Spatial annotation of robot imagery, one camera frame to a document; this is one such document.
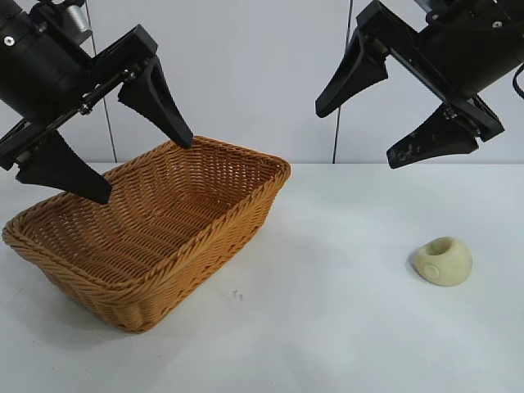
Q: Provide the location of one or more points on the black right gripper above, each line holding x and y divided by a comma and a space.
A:
458, 49

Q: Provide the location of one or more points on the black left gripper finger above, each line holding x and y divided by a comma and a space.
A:
161, 110

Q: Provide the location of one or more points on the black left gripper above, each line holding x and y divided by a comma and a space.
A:
32, 73

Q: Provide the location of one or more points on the brown woven wicker basket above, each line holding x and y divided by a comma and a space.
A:
163, 229

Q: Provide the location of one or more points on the pale yellow egg yolk pastry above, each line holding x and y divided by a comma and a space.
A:
450, 270

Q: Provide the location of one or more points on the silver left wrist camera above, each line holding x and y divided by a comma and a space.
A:
78, 18

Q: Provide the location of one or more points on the black left camera mount bracket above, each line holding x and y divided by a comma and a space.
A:
49, 14

